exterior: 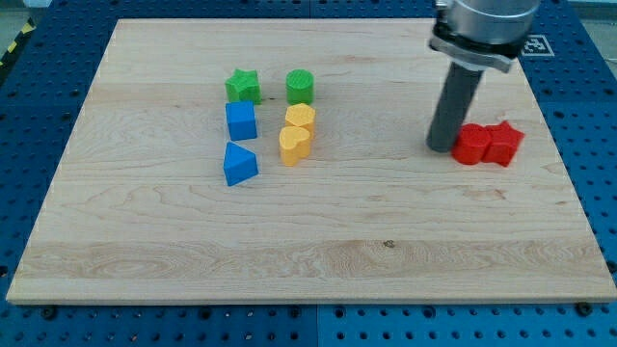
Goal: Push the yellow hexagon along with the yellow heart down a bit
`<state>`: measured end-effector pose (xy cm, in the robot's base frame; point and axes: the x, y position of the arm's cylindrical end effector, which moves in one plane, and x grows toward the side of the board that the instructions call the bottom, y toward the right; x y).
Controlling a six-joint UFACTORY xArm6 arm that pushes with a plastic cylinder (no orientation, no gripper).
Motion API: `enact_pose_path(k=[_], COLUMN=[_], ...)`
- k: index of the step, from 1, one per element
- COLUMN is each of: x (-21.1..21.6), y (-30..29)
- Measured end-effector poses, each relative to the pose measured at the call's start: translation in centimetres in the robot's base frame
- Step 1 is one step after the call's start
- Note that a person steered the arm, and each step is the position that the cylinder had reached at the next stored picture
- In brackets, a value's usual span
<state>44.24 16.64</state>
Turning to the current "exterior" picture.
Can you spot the red star block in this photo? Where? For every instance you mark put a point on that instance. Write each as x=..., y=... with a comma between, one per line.
x=504, y=144

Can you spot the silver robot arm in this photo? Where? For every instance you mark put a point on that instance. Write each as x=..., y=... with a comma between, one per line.
x=476, y=35

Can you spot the blue cube block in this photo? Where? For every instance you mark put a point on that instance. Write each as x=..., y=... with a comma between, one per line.
x=240, y=116

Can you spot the white fiducial marker tag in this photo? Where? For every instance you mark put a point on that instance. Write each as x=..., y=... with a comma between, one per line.
x=537, y=45

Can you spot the yellow hexagon block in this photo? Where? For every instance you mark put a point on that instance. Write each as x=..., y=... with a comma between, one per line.
x=301, y=115

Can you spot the yellow heart block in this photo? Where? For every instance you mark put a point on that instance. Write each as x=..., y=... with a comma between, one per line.
x=294, y=144

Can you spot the blue triangle block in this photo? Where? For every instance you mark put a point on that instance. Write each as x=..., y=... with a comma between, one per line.
x=239, y=164

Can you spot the green star block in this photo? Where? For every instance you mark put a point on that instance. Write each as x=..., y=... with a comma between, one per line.
x=243, y=85

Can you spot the wooden board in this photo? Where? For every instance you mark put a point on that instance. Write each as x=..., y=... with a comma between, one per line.
x=139, y=211

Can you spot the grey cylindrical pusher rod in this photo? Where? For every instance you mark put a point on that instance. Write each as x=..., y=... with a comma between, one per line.
x=457, y=94

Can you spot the red cylinder block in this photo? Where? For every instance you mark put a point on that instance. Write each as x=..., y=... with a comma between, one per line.
x=471, y=144

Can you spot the green cylinder block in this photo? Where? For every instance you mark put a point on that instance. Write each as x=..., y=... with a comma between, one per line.
x=299, y=85

